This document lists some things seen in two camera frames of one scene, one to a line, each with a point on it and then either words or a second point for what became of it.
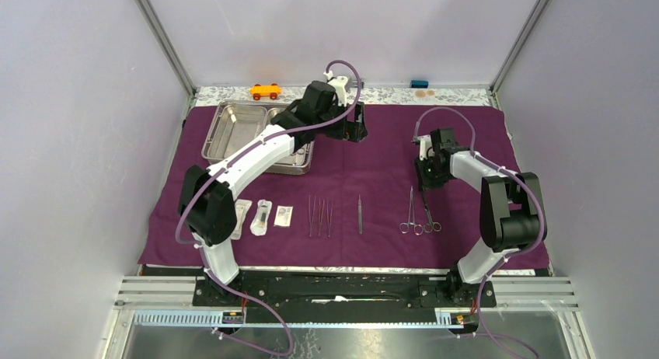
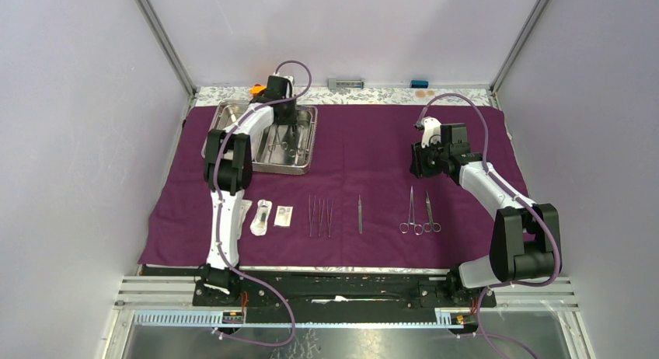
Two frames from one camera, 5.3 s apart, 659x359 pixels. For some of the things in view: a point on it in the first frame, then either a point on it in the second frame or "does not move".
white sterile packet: x=259 y=224 does not move
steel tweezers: x=313 y=211 does not move
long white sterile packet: x=241 y=206 does not move
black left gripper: x=354 y=130 → x=291 y=119
